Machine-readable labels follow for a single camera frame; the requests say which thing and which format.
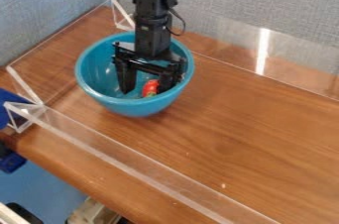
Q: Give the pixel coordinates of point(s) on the blue clamp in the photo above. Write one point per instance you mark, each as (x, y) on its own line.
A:
(10, 161)

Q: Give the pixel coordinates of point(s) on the white and black object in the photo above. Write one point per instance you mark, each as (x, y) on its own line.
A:
(14, 214)

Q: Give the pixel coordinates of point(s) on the clear acrylic barrier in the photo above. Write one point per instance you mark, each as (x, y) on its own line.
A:
(243, 151)

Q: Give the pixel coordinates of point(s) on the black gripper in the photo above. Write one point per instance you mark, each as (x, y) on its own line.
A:
(148, 55)

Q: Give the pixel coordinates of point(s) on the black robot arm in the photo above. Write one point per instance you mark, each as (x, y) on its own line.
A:
(153, 9)

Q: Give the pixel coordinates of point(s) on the beige object under table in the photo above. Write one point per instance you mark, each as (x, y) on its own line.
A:
(92, 213)

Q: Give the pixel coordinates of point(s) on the red strawberry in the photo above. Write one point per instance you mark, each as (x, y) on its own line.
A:
(149, 88)

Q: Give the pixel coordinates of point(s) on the blue bowl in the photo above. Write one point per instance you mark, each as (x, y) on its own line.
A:
(96, 78)

